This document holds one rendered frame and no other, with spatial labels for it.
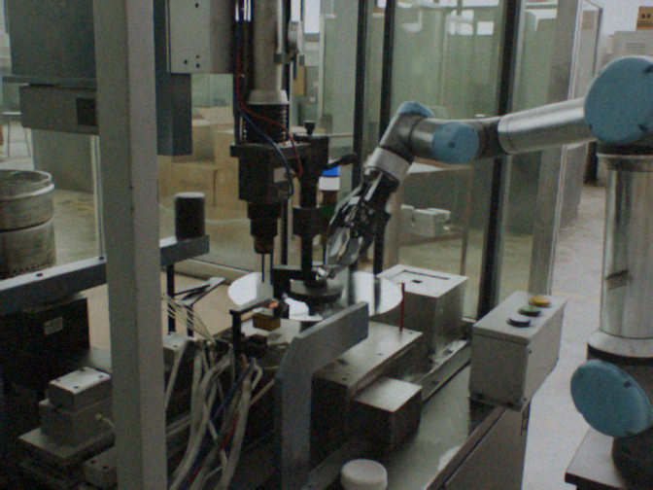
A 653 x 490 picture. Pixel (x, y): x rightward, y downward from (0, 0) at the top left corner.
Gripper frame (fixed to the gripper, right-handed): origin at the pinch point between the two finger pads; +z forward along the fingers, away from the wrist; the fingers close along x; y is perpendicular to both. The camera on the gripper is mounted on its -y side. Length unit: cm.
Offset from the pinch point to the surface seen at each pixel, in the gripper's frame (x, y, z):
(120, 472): -25, 60, 31
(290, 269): -9.1, 9.3, 4.3
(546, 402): 148, -137, -1
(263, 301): -11.6, 14.6, 11.2
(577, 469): 43, 33, 11
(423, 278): 25.8, -20.6, -9.1
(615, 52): 354, -633, -428
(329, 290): 0.4, 4.7, 4.0
